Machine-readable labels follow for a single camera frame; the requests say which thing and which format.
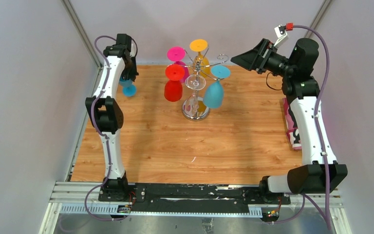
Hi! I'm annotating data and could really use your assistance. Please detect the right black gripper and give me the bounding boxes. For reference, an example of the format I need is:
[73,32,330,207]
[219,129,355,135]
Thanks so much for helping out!
[231,39,296,78]

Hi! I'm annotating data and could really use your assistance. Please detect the blue wine glass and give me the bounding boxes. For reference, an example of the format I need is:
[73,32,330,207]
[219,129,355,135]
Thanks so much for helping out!
[119,77,137,97]
[203,65,231,109]

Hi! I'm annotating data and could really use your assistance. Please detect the blue wine glass front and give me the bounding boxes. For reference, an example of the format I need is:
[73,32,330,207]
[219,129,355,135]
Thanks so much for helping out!
[203,65,231,109]

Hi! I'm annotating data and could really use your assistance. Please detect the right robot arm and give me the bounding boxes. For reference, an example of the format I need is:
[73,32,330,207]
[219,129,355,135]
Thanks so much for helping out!
[231,38,348,204]

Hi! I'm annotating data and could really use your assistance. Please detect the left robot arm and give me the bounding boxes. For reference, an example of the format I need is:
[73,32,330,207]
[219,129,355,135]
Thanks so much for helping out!
[85,34,138,203]

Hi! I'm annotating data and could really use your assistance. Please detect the red wine glass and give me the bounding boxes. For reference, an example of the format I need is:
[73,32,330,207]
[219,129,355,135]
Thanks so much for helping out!
[164,64,185,102]

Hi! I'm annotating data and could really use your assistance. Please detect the yellow wine glass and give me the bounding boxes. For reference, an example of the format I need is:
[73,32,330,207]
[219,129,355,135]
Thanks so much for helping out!
[189,39,210,78]

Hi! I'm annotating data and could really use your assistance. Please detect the pink wine glass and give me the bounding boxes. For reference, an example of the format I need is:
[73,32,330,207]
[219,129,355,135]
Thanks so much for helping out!
[167,46,190,83]

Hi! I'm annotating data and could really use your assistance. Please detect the clear wine glass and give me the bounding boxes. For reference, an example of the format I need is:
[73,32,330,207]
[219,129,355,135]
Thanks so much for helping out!
[184,74,206,117]

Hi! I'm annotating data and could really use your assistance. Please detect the pink camouflage cloth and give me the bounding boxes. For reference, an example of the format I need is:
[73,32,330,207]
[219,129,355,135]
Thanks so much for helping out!
[282,98,302,151]

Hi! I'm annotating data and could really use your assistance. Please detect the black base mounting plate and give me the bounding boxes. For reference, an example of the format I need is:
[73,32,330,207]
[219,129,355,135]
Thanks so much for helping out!
[98,183,290,214]

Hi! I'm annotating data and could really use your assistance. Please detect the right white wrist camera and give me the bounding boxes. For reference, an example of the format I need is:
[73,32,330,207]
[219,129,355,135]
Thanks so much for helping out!
[274,24,288,49]

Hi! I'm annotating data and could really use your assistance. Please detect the aluminium frame rail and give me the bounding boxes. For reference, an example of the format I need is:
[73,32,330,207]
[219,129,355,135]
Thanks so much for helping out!
[50,182,343,217]

